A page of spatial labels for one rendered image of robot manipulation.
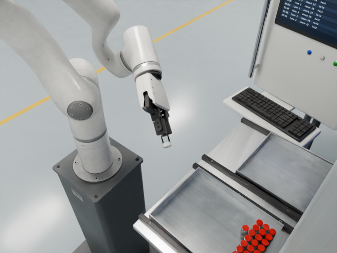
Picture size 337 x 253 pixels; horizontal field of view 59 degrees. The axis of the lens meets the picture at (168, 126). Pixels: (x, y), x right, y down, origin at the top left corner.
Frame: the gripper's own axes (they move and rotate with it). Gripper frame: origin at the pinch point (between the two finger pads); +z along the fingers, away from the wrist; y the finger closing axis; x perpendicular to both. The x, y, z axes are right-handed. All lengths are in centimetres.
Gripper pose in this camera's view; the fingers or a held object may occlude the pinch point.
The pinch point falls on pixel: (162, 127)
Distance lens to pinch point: 81.6
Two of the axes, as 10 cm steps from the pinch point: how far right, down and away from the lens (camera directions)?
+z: 2.6, 9.1, -3.1
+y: -4.4, -1.7, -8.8
